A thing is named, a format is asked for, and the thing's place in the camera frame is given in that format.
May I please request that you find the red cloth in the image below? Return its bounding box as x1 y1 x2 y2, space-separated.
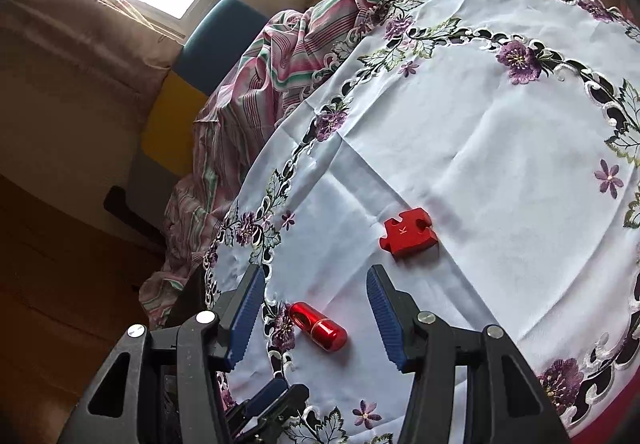
565 394 640 444

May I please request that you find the beige floral curtain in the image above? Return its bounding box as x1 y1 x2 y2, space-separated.
0 0 173 75

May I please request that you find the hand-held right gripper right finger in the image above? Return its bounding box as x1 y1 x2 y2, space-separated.
366 265 573 444

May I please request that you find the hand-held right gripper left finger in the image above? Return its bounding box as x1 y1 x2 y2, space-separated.
57 265 267 444

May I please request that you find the pink green striped bedsheet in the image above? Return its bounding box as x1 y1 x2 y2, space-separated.
139 0 381 330

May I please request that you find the white embroidered floral tablecloth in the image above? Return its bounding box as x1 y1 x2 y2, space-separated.
202 0 640 444

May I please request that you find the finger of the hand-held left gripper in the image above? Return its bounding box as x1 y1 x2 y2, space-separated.
225 378 312 444

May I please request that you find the red metallic capsule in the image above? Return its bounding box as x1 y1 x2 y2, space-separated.
287 302 348 352

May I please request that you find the red puzzle piece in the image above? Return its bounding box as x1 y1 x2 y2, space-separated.
378 206 440 259

